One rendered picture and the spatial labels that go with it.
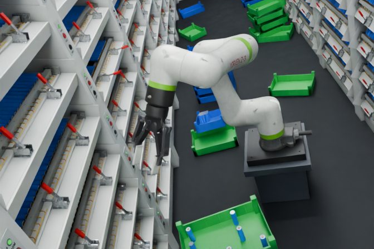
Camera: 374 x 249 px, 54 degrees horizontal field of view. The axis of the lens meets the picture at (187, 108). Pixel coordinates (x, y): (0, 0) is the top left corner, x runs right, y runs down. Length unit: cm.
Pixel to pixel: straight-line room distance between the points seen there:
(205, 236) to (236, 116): 65
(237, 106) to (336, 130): 84
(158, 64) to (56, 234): 55
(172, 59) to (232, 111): 72
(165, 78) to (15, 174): 51
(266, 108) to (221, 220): 61
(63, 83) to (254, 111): 91
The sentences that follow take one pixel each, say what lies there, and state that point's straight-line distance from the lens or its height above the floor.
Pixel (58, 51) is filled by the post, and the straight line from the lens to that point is 130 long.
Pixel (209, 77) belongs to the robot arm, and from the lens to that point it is 110.
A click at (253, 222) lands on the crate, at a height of 48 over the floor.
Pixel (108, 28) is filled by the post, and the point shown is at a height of 101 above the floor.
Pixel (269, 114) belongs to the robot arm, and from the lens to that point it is 177.
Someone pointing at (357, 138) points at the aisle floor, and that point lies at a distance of 237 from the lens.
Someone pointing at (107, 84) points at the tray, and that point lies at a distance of 159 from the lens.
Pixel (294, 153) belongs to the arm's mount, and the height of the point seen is 32.
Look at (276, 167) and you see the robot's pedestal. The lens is 185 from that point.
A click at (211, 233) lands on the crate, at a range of 140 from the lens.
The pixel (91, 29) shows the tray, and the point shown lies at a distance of 167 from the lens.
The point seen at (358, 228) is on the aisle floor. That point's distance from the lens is 195.
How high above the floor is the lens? 156
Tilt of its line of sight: 32 degrees down
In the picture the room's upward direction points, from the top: 21 degrees counter-clockwise
